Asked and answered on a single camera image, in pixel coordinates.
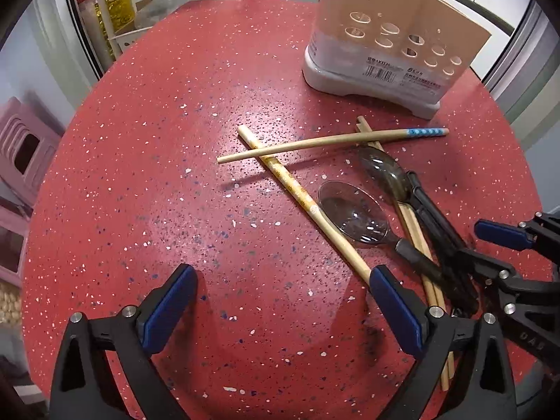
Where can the wooden chopstick blue patterned end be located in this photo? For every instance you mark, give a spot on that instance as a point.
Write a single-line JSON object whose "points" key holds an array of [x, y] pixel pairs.
{"points": [[306, 145]]}

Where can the wooden chopstick yellow patterned end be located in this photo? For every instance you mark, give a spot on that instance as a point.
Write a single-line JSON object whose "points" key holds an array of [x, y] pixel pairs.
{"points": [[284, 175]]}

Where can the pink plastic stool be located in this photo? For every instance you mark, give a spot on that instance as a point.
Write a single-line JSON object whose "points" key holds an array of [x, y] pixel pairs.
{"points": [[26, 153]]}

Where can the beige utensil holder grey base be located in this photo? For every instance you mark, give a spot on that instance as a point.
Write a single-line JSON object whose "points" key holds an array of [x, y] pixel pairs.
{"points": [[376, 52]]}

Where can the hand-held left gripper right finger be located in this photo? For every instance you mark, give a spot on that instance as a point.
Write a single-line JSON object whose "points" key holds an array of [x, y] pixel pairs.
{"points": [[398, 310]]}

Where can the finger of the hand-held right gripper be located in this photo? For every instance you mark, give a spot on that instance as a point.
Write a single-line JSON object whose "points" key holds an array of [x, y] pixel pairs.
{"points": [[503, 234], [442, 236]]}

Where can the yellow bottle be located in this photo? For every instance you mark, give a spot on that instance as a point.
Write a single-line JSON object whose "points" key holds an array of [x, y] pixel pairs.
{"points": [[119, 11]]}

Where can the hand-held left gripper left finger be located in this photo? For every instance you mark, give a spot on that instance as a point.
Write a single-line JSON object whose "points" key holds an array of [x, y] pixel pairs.
{"points": [[170, 306]]}

